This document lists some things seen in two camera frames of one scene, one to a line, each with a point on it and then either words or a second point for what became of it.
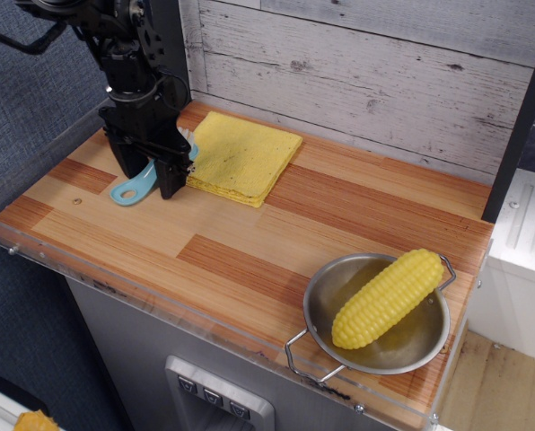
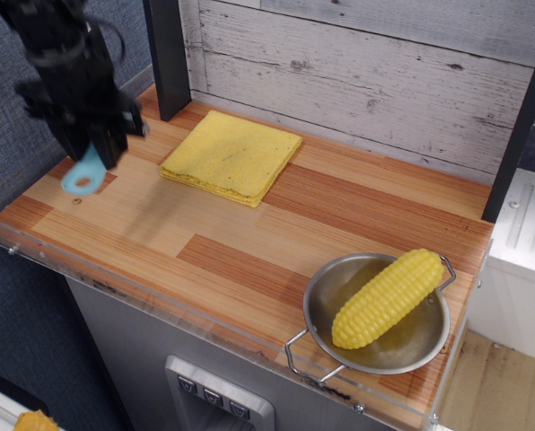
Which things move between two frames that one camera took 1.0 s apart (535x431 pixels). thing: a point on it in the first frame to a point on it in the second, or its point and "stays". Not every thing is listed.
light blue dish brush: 149,181 to 89,165
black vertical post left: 169,24 stays
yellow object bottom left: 35,421 stays
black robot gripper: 146,118 to 81,90
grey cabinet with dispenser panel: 171,375 stays
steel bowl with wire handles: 314,354 stays
